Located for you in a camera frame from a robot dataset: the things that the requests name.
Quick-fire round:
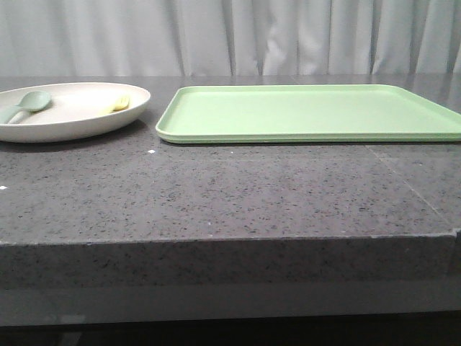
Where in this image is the yellow plastic fork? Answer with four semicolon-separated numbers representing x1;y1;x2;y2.
99;95;130;115

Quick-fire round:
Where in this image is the cream round plate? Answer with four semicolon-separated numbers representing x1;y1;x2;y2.
1;82;151;143

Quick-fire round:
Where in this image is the light green serving tray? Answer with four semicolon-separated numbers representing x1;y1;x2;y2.
156;84;460;144

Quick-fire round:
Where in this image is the pale green plastic spoon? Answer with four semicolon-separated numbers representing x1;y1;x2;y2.
1;91;51;124

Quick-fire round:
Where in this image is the white pleated curtain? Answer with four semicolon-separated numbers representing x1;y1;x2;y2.
1;1;460;76

